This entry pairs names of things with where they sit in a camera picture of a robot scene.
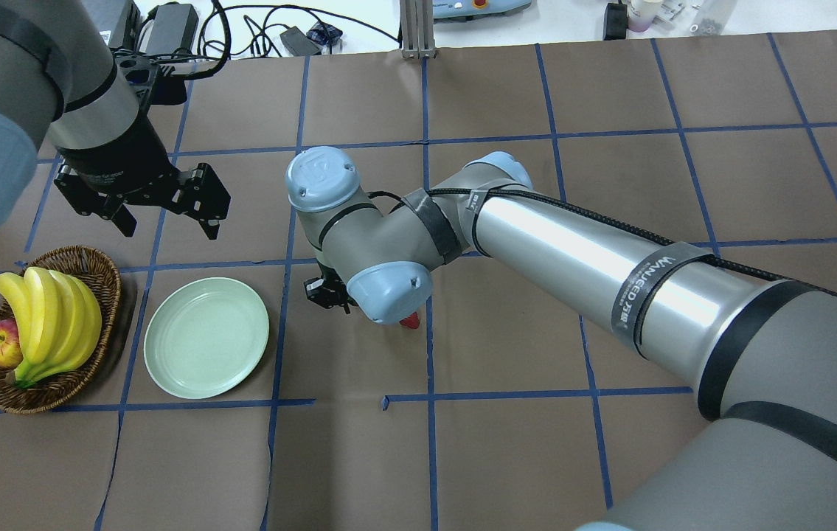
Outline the light green plate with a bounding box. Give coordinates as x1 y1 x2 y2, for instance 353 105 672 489
144 277 271 400

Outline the yellow banana bunch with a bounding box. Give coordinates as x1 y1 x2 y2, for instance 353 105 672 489
0 266 103 389

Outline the aluminium frame post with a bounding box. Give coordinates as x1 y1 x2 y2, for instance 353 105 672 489
399 0 437 60

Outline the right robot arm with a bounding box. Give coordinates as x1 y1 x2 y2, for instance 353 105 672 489
285 147 837 530

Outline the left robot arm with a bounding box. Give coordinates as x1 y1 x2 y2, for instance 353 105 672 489
0 1 232 240

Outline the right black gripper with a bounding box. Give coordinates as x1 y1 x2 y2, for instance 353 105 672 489
304 261 351 310

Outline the brown wicker basket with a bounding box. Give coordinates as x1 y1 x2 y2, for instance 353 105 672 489
0 246 122 414

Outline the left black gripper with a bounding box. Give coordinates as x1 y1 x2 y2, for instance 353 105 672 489
53 53 232 240

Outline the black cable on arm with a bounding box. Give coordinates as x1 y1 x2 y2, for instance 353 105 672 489
367 186 837 325

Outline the red apple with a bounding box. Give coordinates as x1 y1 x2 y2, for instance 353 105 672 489
0 317 24 369

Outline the black power brick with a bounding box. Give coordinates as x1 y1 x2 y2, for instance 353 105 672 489
144 3 198 56

